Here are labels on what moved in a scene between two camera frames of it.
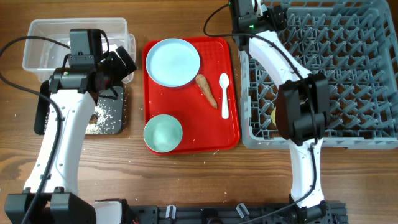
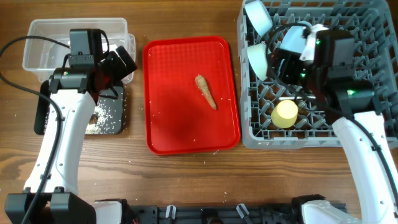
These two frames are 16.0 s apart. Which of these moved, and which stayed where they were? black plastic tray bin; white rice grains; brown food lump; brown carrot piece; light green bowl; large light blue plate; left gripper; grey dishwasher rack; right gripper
Moved: light green bowl; large light blue plate; right gripper
Stayed: grey dishwasher rack; brown food lump; white rice grains; left gripper; black plastic tray bin; brown carrot piece
